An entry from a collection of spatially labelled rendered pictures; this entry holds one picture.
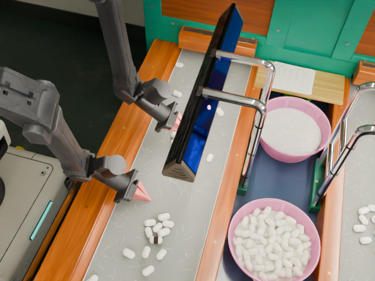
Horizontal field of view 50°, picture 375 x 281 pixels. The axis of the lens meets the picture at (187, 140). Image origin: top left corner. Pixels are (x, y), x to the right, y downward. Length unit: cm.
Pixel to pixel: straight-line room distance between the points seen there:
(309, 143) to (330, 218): 30
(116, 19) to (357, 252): 94
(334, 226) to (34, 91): 92
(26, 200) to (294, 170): 115
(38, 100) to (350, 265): 95
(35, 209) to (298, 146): 113
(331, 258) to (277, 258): 15
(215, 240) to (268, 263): 17
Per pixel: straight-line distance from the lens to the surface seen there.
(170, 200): 128
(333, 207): 133
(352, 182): 143
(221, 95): 103
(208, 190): 130
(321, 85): 161
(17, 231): 186
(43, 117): 79
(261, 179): 142
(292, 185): 143
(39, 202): 189
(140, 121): 142
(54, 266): 122
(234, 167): 132
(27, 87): 79
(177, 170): 93
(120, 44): 109
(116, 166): 111
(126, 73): 116
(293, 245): 128
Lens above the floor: 187
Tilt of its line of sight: 54 degrees down
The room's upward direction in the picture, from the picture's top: 2 degrees clockwise
